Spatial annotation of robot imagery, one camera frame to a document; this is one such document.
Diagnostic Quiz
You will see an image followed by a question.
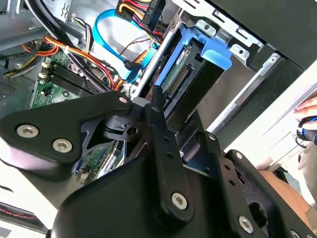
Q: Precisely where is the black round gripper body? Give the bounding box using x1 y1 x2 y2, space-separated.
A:
51 113 240 238

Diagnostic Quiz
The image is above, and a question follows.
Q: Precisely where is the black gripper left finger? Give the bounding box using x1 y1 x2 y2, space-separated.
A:
0 86 196 224

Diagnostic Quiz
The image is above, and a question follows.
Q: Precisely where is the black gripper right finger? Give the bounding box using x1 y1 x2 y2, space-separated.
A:
180 131 317 238

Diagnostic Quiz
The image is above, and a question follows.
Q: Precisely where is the round black tool blue ring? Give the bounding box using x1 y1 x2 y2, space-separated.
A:
296 116 317 147

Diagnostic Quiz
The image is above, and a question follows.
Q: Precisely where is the hard disk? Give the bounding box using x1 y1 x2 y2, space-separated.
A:
153 24 233 119

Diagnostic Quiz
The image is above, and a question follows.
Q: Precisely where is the person's hand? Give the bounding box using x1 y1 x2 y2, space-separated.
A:
293 96 317 122

